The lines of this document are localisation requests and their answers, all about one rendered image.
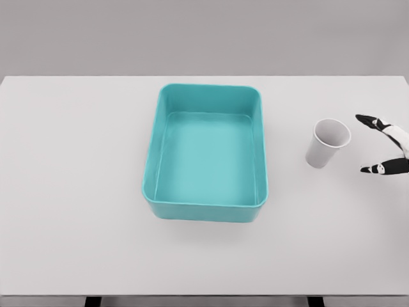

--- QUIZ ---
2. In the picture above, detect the teal plastic basket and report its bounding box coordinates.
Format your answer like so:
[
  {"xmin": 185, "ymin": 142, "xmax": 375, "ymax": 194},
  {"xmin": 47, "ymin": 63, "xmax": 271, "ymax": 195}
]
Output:
[{"xmin": 141, "ymin": 83, "xmax": 268, "ymax": 224}]

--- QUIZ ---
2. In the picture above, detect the white paper cup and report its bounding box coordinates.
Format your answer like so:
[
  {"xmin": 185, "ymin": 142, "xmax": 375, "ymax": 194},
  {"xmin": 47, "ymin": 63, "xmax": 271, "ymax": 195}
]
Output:
[{"xmin": 305, "ymin": 118, "xmax": 352, "ymax": 169}]

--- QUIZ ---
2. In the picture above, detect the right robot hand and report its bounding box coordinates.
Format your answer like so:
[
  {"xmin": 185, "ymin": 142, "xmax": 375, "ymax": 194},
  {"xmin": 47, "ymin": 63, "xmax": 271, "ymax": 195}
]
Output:
[{"xmin": 355, "ymin": 114, "xmax": 409, "ymax": 175}]

